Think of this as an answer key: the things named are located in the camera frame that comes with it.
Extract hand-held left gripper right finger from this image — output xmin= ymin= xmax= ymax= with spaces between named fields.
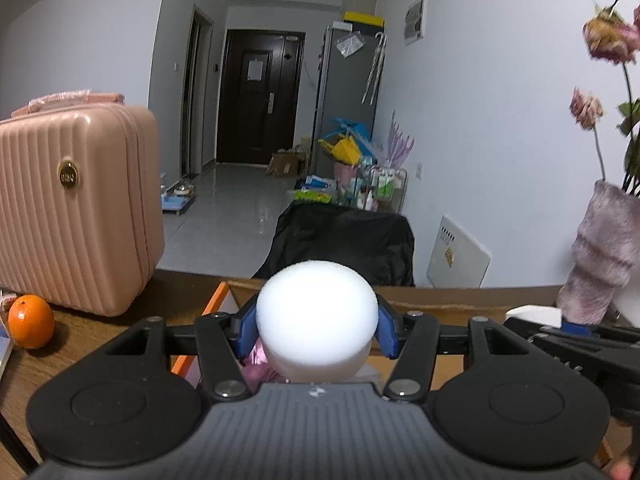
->
xmin=374 ymin=294 xmax=528 ymax=403

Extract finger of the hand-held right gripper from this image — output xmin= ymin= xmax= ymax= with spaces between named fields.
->
xmin=502 ymin=317 xmax=640 ymax=376
xmin=560 ymin=321 xmax=640 ymax=345

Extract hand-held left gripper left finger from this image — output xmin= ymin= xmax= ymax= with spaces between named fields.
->
xmin=107 ymin=304 xmax=261 ymax=403

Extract white foam block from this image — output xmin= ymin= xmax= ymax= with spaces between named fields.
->
xmin=504 ymin=305 xmax=566 ymax=332

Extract purple satin cloth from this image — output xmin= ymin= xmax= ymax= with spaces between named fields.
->
xmin=239 ymin=339 xmax=291 ymax=386

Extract white round sponge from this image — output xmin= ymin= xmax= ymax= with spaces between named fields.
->
xmin=256 ymin=260 xmax=379 ymax=385

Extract orange cardboard box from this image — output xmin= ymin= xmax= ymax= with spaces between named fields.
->
xmin=170 ymin=279 xmax=617 ymax=467

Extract person's right hand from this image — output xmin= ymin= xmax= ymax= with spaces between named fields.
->
xmin=611 ymin=447 xmax=638 ymax=480

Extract pink textured vase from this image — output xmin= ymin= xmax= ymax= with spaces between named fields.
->
xmin=555 ymin=180 xmax=640 ymax=326

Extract white board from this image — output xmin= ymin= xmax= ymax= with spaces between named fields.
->
xmin=426 ymin=214 xmax=492 ymax=288

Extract white trolley with bottles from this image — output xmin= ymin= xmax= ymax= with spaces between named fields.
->
xmin=345 ymin=157 xmax=408 ymax=213

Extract blue floor tray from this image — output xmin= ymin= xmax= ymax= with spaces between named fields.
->
xmin=161 ymin=180 xmax=196 ymax=216

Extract pile of colourful packets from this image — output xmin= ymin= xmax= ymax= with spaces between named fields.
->
xmin=294 ymin=175 xmax=335 ymax=205

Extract pink bucket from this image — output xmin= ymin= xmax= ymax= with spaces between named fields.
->
xmin=332 ymin=161 xmax=361 ymax=186

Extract brown cardboard box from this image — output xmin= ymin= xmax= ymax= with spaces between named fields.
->
xmin=267 ymin=149 xmax=308 ymax=178

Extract yellow plastic container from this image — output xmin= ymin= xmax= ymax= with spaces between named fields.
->
xmin=318 ymin=135 xmax=362 ymax=165

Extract purple feather wings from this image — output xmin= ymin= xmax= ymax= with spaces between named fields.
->
xmin=382 ymin=109 xmax=416 ymax=171

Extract blue plastic rack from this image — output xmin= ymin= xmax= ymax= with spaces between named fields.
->
xmin=331 ymin=116 xmax=376 ymax=148

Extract pink ribbed suitcase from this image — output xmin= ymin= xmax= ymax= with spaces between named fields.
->
xmin=0 ymin=91 xmax=166 ymax=317

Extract orange fruit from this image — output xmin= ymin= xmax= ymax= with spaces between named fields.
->
xmin=7 ymin=295 xmax=56 ymax=350

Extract dark entrance door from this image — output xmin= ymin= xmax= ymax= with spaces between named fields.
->
xmin=216 ymin=29 xmax=306 ymax=166

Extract blue tissue pack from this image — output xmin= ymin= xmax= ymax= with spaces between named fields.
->
xmin=0 ymin=317 xmax=15 ymax=378

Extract grey refrigerator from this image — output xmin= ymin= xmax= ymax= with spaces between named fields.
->
xmin=310 ymin=25 xmax=386 ymax=181

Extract white folded umbrella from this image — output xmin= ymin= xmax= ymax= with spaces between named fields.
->
xmin=362 ymin=32 xmax=388 ymax=106

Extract clear plastic pouch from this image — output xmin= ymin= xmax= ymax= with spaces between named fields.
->
xmin=336 ymin=35 xmax=364 ymax=57

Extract dried pink rose bouquet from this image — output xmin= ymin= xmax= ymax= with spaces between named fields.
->
xmin=570 ymin=0 xmax=640 ymax=196

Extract yellow and black box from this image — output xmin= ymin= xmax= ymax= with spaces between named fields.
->
xmin=342 ymin=11 xmax=386 ymax=27

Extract interior door frame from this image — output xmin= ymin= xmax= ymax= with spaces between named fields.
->
xmin=180 ymin=4 xmax=215 ymax=178

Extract white wall panel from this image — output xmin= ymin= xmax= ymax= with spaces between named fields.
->
xmin=402 ymin=0 xmax=429 ymax=46

